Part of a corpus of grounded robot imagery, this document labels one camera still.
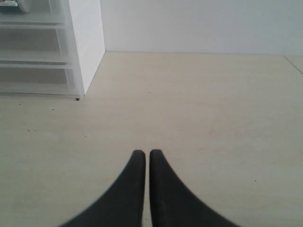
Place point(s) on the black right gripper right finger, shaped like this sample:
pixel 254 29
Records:
pixel 172 204

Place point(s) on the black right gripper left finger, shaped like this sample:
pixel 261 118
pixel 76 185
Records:
pixel 122 204

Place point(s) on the bottom clear wide drawer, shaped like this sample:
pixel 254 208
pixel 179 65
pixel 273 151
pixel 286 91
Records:
pixel 34 80

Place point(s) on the clear wide drawer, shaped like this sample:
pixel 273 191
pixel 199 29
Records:
pixel 35 45
pixel 34 80

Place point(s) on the white plastic drawer cabinet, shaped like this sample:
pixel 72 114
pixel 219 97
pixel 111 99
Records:
pixel 85 38

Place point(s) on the middle clear wide drawer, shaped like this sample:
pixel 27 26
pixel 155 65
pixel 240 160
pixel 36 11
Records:
pixel 35 45

